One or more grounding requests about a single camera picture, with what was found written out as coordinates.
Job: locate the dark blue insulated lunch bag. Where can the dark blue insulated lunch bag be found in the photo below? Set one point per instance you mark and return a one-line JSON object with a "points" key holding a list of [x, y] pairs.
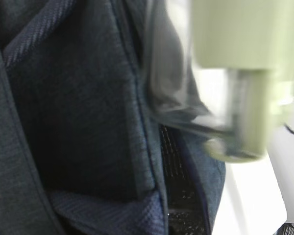
{"points": [[79, 153]]}

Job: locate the green lidded glass container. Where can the green lidded glass container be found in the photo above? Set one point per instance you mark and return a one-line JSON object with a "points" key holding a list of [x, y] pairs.
{"points": [[222, 69]]}

